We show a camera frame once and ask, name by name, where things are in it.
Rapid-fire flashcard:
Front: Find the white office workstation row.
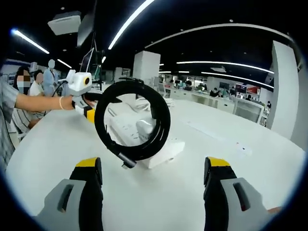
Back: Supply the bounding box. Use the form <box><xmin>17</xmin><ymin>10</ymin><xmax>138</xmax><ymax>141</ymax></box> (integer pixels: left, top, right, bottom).
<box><xmin>158</xmin><ymin>81</ymin><xmax>268</xmax><ymax>126</ymax></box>

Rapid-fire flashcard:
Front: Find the white ceiling air conditioner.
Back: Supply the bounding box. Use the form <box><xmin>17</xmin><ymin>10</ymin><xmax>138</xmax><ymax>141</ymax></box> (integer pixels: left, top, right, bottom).
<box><xmin>47</xmin><ymin>10</ymin><xmax>82</xmax><ymax>36</ymax></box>

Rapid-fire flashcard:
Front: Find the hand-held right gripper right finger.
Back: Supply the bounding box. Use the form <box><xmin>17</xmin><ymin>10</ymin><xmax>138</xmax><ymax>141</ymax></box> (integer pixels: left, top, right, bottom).
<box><xmin>203</xmin><ymin>155</ymin><xmax>276</xmax><ymax>231</ymax></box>

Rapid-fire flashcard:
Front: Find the person's right hand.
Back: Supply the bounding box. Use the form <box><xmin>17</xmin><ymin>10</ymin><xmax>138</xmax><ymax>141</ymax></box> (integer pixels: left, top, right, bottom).
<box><xmin>266</xmin><ymin>205</ymin><xmax>282</xmax><ymax>216</ymax></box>

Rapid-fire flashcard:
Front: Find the white power strip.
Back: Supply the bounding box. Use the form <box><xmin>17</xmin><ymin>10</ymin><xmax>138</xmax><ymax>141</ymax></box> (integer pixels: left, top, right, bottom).
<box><xmin>108</xmin><ymin>115</ymin><xmax>186</xmax><ymax>169</ymax></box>

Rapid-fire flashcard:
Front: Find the white desk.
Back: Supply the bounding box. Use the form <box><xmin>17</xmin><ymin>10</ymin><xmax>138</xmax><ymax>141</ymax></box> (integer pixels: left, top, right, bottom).
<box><xmin>6</xmin><ymin>95</ymin><xmax>306</xmax><ymax>231</ymax></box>

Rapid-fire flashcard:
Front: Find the black charger cable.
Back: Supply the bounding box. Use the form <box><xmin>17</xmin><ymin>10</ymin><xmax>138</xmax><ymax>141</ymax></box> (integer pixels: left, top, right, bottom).
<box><xmin>93</xmin><ymin>77</ymin><xmax>172</xmax><ymax>169</ymax></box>

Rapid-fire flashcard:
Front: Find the person's grey striped shirt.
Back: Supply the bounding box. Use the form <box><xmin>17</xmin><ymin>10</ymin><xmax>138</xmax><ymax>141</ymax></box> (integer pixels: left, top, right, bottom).
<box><xmin>0</xmin><ymin>78</ymin><xmax>21</xmax><ymax>167</ymax></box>

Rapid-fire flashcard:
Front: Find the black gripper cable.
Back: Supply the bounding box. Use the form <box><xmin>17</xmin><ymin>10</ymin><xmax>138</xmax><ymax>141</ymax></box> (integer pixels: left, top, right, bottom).
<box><xmin>51</xmin><ymin>80</ymin><xmax>71</xmax><ymax>98</ymax></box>

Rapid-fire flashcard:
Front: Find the dark hanging panel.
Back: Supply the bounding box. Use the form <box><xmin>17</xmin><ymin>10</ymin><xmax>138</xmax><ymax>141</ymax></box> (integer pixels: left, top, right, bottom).
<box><xmin>77</xmin><ymin>9</ymin><xmax>96</xmax><ymax>48</ymax></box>

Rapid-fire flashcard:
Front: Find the white charger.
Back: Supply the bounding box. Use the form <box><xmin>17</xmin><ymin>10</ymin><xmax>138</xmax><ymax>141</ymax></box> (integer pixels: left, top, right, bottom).
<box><xmin>135</xmin><ymin>119</ymin><xmax>155</xmax><ymax>142</ymax></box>

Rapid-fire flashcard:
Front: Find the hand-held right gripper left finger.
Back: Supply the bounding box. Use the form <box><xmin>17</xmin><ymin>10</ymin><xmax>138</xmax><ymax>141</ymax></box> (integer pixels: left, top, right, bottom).
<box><xmin>33</xmin><ymin>156</ymin><xmax>104</xmax><ymax>231</ymax></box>

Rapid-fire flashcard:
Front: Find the monitor with reddish screen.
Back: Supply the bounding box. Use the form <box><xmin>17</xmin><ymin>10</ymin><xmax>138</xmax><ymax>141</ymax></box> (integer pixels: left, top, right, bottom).
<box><xmin>80</xmin><ymin>47</ymin><xmax>95</xmax><ymax>73</ymax></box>

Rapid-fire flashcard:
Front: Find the long ceiling light strip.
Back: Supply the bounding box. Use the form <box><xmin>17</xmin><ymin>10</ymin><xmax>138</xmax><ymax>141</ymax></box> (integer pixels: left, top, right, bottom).
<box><xmin>107</xmin><ymin>0</ymin><xmax>156</xmax><ymax>51</ymax></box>

